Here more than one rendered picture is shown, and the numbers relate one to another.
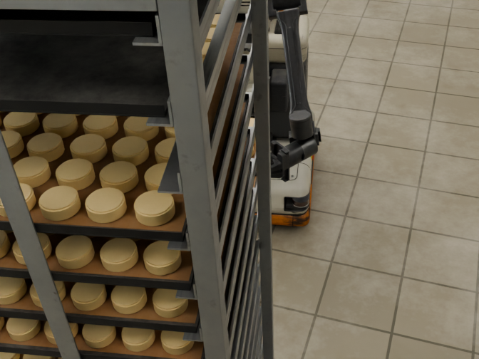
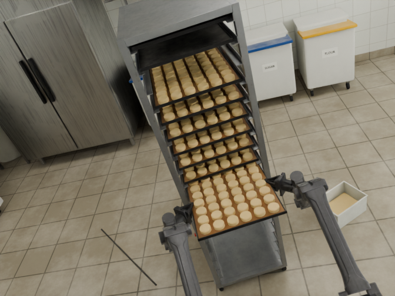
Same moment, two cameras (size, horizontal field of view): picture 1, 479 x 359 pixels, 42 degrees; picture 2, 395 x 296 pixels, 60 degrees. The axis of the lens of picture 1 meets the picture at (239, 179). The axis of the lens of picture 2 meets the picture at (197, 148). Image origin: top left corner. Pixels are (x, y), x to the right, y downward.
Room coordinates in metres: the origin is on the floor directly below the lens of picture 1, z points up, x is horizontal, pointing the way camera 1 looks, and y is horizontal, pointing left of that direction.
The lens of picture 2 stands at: (2.46, -0.13, 2.16)
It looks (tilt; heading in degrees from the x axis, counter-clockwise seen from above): 35 degrees down; 170
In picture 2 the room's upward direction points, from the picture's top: 18 degrees counter-clockwise
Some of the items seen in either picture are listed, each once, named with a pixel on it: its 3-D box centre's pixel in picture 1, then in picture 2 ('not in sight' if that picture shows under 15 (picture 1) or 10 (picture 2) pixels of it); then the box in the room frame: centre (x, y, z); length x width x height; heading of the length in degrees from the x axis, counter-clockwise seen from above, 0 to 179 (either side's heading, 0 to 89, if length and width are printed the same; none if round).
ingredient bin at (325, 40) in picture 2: not in sight; (323, 54); (-0.75, 2.16, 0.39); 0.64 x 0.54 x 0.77; 157
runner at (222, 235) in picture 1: (227, 183); (162, 111); (0.84, 0.02, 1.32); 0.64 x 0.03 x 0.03; 170
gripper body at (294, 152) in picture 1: (286, 157); (178, 220); (1.31, -0.13, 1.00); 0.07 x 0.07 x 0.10; 35
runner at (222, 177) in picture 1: (223, 142); (156, 97); (0.84, 0.02, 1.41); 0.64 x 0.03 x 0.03; 170
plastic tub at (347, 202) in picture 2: not in sight; (341, 205); (0.96, 1.03, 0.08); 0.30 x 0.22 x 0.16; 99
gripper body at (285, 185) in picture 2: not in sight; (287, 185); (1.40, 0.40, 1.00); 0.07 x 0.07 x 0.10; 35
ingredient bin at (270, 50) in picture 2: not in sight; (267, 67); (-0.98, 1.56, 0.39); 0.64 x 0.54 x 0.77; 158
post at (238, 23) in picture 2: not in sight; (265, 170); (1.21, 0.39, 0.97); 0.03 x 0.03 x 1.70; 80
